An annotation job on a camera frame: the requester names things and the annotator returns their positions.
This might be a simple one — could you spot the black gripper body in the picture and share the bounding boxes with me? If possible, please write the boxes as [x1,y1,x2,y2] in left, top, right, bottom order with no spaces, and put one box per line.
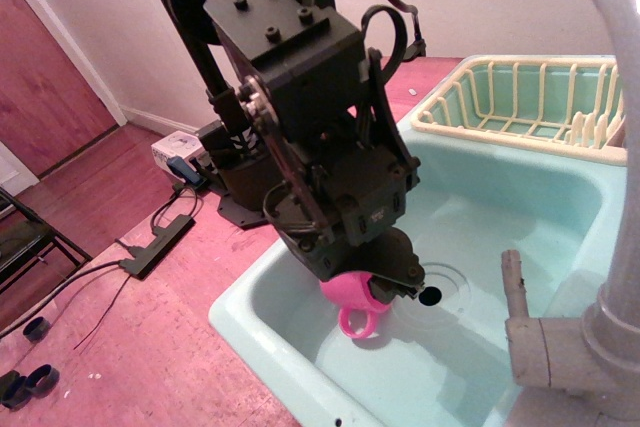
[349,227,425,286]

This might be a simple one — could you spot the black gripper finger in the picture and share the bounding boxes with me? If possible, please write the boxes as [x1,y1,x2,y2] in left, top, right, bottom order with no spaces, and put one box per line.
[368,275,423,303]

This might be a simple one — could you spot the pink plastic cup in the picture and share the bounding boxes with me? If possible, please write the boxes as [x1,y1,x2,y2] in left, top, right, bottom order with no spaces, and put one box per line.
[319,272,391,340]

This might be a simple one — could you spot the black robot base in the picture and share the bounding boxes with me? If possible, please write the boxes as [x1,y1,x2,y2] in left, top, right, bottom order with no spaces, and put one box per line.
[194,119,281,231]

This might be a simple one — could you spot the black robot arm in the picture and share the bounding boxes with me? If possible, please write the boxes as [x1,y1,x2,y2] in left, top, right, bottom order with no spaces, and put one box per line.
[161,0,425,304]

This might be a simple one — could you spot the teal toy sink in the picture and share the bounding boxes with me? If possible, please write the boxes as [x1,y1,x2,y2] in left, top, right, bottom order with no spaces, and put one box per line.
[209,108,626,426]

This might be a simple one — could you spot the grey toy faucet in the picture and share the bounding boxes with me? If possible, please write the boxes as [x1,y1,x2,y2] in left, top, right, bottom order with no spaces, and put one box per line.
[500,0,640,422]

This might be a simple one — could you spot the cream dish rack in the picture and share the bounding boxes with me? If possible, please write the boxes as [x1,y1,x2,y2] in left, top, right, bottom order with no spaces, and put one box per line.
[411,55,627,166]

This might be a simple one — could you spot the white cardboard box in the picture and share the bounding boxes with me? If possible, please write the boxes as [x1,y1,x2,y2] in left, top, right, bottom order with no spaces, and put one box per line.
[151,131,204,182]

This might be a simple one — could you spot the blue clamp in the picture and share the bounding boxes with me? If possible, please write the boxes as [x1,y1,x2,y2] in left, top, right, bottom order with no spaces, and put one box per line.
[166,156,206,190]

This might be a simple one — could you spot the black power strip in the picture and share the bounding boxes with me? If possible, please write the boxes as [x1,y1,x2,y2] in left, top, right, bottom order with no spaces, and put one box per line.
[118,214,195,280]

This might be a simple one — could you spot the black metal chair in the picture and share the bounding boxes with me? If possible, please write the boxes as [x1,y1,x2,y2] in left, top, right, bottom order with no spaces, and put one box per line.
[1,188,93,293]

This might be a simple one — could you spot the wooden door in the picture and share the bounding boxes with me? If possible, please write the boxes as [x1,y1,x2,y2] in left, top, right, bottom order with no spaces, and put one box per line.
[1,0,117,178]

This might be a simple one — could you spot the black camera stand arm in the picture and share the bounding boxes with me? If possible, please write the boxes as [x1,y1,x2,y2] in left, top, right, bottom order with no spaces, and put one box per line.
[387,0,426,62]

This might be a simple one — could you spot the black tape ring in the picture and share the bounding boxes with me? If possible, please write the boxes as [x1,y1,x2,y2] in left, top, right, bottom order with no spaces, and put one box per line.
[0,370,32,411]
[22,317,52,343]
[24,364,61,399]

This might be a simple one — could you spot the black cable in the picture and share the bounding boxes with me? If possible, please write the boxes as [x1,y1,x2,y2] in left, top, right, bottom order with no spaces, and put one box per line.
[0,259,124,341]

